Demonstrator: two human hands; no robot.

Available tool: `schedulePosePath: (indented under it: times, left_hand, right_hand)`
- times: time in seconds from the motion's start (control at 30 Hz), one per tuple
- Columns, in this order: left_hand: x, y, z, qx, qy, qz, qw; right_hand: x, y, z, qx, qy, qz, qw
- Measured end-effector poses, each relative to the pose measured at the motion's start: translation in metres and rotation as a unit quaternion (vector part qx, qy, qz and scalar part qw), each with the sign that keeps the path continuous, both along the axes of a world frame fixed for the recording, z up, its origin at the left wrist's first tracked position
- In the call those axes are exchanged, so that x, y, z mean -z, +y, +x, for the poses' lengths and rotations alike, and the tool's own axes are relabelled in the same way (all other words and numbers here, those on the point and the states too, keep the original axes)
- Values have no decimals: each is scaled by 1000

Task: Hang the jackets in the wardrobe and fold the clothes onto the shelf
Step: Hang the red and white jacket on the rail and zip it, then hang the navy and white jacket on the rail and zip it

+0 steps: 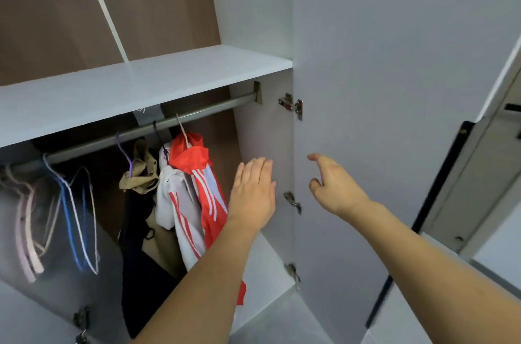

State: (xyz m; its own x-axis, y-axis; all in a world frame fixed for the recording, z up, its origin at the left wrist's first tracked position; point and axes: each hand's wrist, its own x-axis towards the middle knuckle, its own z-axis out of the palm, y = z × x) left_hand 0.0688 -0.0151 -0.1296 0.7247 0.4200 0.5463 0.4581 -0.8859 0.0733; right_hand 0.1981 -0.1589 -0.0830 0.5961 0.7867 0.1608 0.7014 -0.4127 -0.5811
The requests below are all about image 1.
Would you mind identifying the person's right hand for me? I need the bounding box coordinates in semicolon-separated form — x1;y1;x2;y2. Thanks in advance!
307;152;374;222

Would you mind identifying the person's left hand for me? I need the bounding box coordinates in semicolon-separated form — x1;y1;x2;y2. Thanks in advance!
226;156;278;233

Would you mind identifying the red and white jacket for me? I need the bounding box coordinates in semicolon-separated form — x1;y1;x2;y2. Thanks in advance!
167;132;247;307

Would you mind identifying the white jacket with red stripes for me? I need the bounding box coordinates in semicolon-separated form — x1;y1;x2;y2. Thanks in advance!
155;144;206;271

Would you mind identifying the beige hanger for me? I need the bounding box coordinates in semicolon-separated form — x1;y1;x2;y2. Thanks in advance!
175;114;190;147

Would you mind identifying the dark purple wire hanger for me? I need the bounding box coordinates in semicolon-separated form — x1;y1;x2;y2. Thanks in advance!
151;120;168;149

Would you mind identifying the khaki and black jacket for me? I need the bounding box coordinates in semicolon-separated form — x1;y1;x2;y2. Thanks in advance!
118;138;196;338

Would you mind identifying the person's left forearm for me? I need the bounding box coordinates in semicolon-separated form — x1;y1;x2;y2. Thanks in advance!
134;220;257;344

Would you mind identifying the person's right forearm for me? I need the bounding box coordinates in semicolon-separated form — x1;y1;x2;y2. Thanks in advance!
350;197;521;344

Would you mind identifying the white wardrobe shelf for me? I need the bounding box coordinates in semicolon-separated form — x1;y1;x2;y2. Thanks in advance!
0;45;294;148

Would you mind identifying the beige wooden door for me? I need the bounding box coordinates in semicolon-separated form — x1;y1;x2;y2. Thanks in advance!
422;63;521;255

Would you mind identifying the metal hanging rod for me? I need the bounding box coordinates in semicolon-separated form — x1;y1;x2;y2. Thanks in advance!
0;91;260;180

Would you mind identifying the black door edge handle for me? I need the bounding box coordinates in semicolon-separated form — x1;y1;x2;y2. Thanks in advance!
365;120;476;330

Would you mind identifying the row of coloured wire hangers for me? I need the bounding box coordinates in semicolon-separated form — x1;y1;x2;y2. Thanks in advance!
0;152;103;284

